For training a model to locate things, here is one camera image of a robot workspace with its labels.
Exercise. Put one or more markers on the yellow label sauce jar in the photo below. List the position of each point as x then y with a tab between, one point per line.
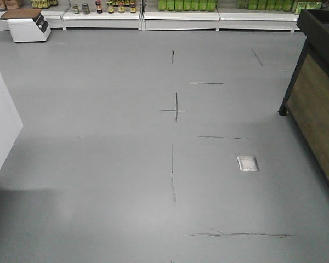
110	7

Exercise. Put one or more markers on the red lid dark sauce jar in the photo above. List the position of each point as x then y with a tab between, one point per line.
98	5

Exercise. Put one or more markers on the white store shelf unit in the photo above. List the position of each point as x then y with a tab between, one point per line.
148	18

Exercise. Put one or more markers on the metal floor outlet plate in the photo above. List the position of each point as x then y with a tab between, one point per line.
248	163

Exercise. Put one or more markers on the dark lid glass jar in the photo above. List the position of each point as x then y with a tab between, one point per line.
85	8

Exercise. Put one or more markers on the green lid glass jar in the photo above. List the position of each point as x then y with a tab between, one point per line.
75	9

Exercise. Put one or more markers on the white box appliance wooden top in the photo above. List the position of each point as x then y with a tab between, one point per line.
27	25

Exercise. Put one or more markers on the black wooden produce stand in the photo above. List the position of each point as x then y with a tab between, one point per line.
307	97

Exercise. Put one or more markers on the red lid yellow label jar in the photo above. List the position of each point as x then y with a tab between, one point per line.
132	7

